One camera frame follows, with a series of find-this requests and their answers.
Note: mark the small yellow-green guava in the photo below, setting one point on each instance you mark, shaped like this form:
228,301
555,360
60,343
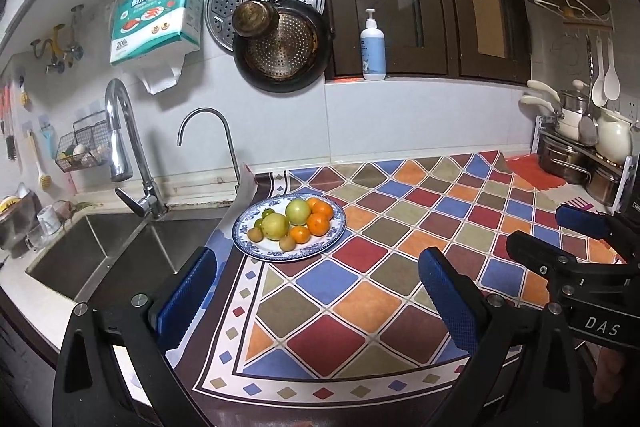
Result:
275,227

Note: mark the steel ladle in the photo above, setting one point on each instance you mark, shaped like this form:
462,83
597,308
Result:
588,132

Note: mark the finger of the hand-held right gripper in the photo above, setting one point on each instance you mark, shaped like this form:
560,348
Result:
535,249
580,217

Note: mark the person's right hand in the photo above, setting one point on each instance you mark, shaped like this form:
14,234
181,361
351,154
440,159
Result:
609,374

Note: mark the large green guava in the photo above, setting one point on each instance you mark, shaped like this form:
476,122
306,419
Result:
298,211

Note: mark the yellow wall water valve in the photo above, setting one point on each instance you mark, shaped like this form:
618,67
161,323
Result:
50,47

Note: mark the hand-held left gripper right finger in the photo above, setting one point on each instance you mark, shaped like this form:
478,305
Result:
445,292

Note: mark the small brass saucepan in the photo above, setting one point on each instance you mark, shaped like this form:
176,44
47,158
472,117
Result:
254,19

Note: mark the steel pot with lid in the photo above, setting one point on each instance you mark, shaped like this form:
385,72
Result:
575,102

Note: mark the small stainless steel pot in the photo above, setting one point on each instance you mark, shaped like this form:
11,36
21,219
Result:
602,187

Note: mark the clear glass cup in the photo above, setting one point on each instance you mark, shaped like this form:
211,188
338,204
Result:
36,237

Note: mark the brown longan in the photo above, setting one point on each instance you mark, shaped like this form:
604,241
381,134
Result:
286,243
255,235

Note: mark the chrome wall water valve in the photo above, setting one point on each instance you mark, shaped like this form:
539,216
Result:
76,49

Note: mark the white cup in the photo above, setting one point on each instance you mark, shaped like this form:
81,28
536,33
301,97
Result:
50,219

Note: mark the green kitchen tissue pack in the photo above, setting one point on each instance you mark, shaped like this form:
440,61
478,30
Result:
155,17

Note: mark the white ceramic teapot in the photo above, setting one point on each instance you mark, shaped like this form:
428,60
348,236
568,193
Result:
614,137

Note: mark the thin gooseneck faucet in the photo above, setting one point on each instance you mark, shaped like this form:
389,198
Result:
202,110

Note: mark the green cherry tomato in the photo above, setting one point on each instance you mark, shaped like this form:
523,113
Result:
258,223
268,213

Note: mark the orange tangerine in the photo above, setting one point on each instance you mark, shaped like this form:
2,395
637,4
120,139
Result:
318,224
300,234
312,202
325,209

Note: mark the stainless steel sink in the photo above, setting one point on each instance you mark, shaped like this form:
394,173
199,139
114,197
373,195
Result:
110,252

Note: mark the colourful diamond pattern tablecloth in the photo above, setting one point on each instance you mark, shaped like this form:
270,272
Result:
350,307

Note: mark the blue patterned white plate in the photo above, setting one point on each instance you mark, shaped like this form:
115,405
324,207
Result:
325,244

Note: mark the wide stainless steel pot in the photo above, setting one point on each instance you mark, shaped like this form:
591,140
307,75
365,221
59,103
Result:
562,162

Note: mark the large chrome kitchen faucet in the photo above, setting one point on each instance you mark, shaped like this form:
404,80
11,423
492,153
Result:
117,147

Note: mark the black frying pan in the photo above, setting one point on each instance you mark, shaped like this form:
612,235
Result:
280,52

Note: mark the red patterned mat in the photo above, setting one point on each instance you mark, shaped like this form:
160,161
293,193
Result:
535,169

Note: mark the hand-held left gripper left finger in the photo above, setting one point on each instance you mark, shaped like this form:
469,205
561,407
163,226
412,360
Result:
190,292

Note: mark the white pump soap bottle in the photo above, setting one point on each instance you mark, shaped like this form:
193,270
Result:
373,52

